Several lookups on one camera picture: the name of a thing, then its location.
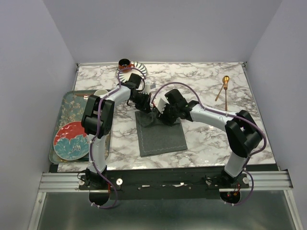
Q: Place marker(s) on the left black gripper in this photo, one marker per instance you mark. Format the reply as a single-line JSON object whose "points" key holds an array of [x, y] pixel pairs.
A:
{"points": [[145, 107]]}

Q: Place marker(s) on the copper fork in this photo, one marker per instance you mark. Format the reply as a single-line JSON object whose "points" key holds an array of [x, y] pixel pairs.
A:
{"points": [[226, 106]]}

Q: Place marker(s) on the red and black cup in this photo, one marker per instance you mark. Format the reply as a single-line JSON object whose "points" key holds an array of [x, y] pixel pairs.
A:
{"points": [[125, 65]]}

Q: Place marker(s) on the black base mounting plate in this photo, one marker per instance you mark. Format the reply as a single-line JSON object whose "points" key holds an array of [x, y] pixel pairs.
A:
{"points": [[167, 183]]}

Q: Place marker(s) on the white striped saucer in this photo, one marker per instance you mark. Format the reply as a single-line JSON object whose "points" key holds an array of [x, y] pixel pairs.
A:
{"points": [[139, 69]]}

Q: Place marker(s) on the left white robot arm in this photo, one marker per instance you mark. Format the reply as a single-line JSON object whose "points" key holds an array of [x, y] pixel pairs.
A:
{"points": [[97, 122]]}

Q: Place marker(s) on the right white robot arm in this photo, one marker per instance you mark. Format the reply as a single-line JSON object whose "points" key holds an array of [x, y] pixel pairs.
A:
{"points": [[241, 130]]}

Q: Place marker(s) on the white and green cup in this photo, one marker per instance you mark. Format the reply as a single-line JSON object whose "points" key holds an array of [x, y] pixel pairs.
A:
{"points": [[100, 92]]}

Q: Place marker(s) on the grey cloth napkin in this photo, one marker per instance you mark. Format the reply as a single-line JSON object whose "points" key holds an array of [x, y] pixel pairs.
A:
{"points": [[156, 138]]}

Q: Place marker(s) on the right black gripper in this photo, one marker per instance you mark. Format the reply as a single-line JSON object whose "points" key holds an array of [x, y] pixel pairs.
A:
{"points": [[164, 119]]}

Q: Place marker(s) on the green floral tray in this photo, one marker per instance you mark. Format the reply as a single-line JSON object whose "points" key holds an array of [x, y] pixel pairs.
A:
{"points": [[71, 109]]}

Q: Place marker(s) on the red and blue plate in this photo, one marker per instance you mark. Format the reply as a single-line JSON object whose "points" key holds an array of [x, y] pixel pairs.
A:
{"points": [[70, 142]]}

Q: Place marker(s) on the gold spoon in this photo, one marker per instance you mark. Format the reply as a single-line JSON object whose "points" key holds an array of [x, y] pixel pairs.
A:
{"points": [[224, 86]]}

